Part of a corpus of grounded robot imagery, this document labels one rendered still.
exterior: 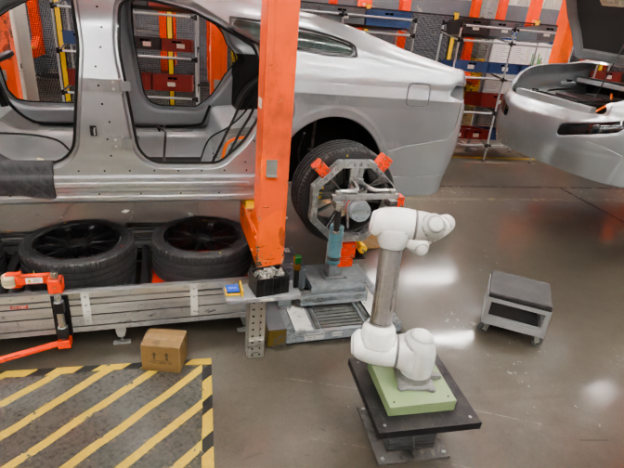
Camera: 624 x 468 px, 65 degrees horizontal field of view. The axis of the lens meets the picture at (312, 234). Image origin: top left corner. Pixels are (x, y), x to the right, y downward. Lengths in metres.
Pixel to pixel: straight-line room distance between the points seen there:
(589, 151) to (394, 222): 3.06
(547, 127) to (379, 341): 3.29
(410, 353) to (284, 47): 1.58
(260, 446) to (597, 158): 3.69
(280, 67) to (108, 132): 1.14
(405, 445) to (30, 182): 2.52
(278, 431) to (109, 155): 1.85
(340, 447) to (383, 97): 2.13
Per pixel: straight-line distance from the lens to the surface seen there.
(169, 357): 2.92
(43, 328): 3.20
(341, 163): 2.96
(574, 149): 4.94
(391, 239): 2.11
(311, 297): 3.34
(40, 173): 3.27
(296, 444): 2.61
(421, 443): 2.66
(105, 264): 3.13
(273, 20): 2.54
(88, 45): 3.10
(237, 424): 2.68
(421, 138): 3.56
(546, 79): 6.36
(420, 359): 2.33
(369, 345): 2.30
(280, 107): 2.60
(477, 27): 7.54
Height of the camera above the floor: 1.95
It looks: 25 degrees down
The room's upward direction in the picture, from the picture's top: 5 degrees clockwise
